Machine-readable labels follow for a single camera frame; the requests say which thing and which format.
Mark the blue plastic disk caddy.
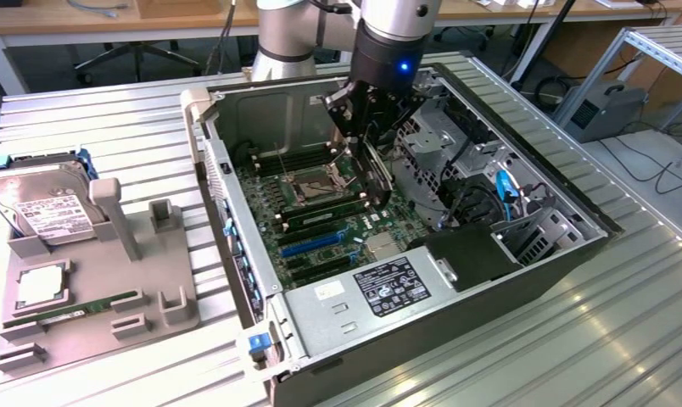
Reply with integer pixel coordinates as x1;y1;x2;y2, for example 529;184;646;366
0;145;101;200

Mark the perforated metal disk bay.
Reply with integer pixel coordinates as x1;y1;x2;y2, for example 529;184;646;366
490;198;608;266

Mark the light blue network cable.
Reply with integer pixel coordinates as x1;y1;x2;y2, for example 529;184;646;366
67;0;129;18

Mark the silver power supply unit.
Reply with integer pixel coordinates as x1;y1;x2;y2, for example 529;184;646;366
270;245;461;361

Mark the black RAM slot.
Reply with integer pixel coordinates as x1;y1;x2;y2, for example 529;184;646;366
255;151;335;168
258;156;337;177
252;146;334;163

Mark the silver metal disk bay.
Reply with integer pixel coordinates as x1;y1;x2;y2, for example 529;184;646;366
397;105;509;179

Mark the aluminium profile frame table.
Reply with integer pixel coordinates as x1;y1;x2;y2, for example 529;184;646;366
552;23;682;132

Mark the black wire bundle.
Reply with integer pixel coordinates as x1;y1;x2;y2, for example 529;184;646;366
435;176;512;232

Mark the silver CPU chip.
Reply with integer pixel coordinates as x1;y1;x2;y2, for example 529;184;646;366
17;266;71;309

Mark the CPU socket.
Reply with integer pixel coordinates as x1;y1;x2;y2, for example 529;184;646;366
286;167;347;209

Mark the long black expansion slot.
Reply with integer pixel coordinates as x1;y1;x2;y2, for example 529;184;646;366
286;256;349;276
290;265;354;286
275;226;342;248

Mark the black plastic air shroud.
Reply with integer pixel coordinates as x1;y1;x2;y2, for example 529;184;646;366
422;222;526;293

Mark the black office chair base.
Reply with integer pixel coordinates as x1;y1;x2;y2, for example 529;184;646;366
71;40;202;84

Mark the graphics card with metal bracket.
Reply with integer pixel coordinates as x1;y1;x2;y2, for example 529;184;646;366
349;133;397;212

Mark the silver finned chipset heatsink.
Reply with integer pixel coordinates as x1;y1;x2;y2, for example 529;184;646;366
366;235;403;260

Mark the black cable coil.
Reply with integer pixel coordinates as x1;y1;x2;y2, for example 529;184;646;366
534;75;573;107

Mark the thin metal locking lever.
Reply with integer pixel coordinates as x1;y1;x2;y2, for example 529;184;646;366
275;142;291;181

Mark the grey plastic parts rack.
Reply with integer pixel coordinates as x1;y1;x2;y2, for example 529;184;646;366
0;176;203;385

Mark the grey box with handle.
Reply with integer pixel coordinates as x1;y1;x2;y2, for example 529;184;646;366
554;82;650;143

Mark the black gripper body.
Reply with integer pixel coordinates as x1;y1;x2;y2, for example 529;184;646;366
349;25;425;128

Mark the green RAM stick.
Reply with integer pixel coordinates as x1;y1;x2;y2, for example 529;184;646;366
4;290;141;330

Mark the silver hard disk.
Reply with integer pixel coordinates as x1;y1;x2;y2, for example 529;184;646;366
0;154;103;247

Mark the black looped wire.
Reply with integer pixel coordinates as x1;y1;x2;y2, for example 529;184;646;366
230;141;252;167

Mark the open black PC case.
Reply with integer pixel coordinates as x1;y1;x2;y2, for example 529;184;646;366
180;62;625;407

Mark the green motherboard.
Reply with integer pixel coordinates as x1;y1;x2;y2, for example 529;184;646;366
232;142;439;290

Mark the blue SATA wire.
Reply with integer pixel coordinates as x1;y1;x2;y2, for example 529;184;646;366
493;169;517;221

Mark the metal socket cover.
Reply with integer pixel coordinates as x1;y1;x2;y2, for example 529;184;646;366
326;144;358;190

